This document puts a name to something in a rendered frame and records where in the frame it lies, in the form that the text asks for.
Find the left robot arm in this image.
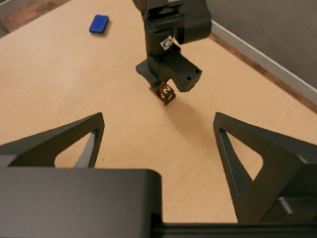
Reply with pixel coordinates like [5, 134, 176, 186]
[132, 0, 212, 92]

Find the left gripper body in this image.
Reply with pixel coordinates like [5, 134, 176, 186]
[136, 48, 172, 86]

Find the brown wooden calendar tray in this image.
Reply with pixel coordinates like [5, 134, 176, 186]
[150, 87, 176, 105]

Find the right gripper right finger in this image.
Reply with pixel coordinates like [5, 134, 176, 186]
[213, 112, 317, 222]

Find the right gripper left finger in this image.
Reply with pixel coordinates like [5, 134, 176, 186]
[0, 112, 105, 168]

